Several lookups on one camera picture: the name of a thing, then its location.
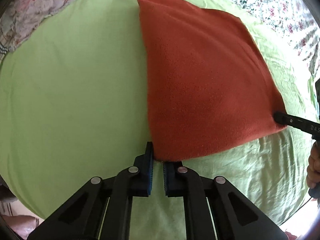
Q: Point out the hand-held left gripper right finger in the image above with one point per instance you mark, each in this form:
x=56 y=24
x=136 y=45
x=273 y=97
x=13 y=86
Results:
x=165 y=180

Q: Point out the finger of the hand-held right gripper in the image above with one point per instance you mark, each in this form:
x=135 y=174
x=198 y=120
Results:
x=292 y=121

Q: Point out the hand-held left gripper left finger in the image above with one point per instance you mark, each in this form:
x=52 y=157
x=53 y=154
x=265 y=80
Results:
x=150 y=177

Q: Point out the orange knit sweater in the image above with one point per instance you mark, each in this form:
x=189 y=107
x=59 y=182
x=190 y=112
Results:
x=200 y=80

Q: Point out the person's right hand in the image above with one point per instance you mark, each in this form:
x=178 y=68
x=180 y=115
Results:
x=314 y=165

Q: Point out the white pink-flowered quilt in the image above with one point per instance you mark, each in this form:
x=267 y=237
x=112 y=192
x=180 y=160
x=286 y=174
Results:
x=275 y=7

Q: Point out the light green bed sheet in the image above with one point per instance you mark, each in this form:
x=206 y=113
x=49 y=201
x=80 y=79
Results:
x=75 y=92

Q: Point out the plaid blanket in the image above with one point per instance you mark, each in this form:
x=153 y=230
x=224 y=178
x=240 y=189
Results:
x=3 y=48

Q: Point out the pastel floral pillow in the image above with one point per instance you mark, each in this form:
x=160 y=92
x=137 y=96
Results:
x=37 y=5

